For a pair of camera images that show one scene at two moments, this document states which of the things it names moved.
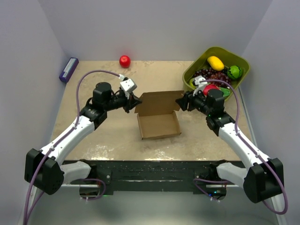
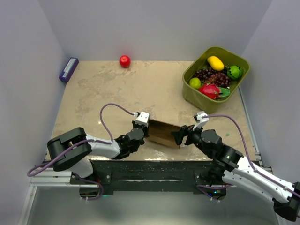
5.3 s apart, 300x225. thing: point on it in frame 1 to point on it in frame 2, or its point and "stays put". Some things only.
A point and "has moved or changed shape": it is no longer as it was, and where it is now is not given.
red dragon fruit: (226, 92) stays put
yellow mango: (215, 63) stays put
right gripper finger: (183, 102) to (179, 135)
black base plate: (157, 176) stays put
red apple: (124, 61) stays put
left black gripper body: (119, 101) to (145, 129)
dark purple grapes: (210, 74) stays put
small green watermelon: (234, 72) stays put
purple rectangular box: (69, 69) stays put
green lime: (191, 83) stays put
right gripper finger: (187, 96) to (186, 130)
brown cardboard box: (155, 115) has moved or changed shape
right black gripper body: (198, 102) to (194, 138)
